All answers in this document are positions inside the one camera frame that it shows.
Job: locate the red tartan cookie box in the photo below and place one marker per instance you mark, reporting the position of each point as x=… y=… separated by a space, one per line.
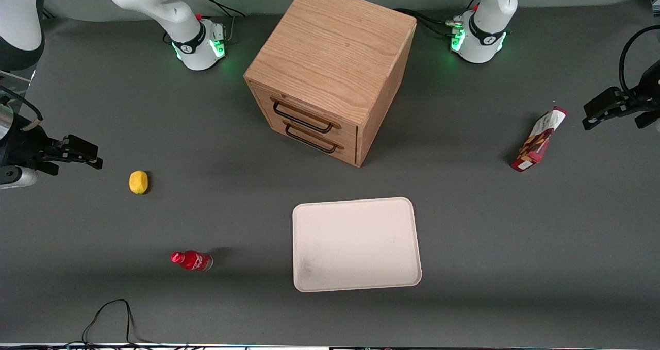
x=536 y=138

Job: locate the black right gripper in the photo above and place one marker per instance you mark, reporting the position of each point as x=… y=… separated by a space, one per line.
x=19 y=145

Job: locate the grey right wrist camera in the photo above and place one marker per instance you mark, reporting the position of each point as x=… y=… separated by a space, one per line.
x=18 y=177

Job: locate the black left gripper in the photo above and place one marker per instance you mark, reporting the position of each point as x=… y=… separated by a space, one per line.
x=641 y=99

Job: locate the beige rectangular tray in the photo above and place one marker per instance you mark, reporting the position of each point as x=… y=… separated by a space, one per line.
x=356 y=244

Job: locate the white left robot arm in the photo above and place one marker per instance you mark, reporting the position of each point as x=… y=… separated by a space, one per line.
x=487 y=35

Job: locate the red cola bottle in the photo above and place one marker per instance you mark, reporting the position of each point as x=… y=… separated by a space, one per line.
x=192 y=261

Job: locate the wooden drawer cabinet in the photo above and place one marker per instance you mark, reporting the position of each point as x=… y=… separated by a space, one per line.
x=335 y=46

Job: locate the yellow lemon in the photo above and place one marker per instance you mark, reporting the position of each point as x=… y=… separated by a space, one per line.
x=138 y=182

